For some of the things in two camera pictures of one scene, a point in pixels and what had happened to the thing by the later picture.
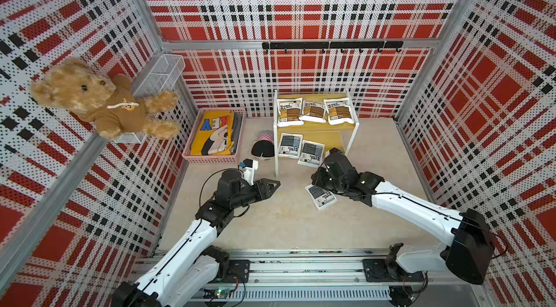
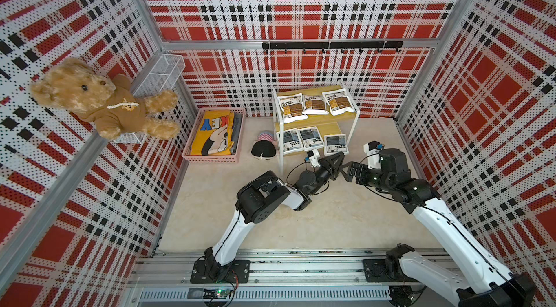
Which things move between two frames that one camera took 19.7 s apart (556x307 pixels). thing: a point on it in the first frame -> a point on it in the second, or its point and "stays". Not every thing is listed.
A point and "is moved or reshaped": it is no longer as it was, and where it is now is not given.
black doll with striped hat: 264,148 stays
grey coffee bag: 321,198 -> 334,144
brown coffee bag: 313,111 is moved or reshaped
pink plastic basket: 216,136 stays
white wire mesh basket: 159,77 stays
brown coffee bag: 339,111 is moved or reshaped
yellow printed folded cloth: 216,135 stays
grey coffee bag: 290,145 is moved or reshaped
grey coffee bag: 312,153 -> 311,138
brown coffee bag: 289,111 is moved or reshaped
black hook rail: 341,45 stays
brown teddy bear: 74,85 stays
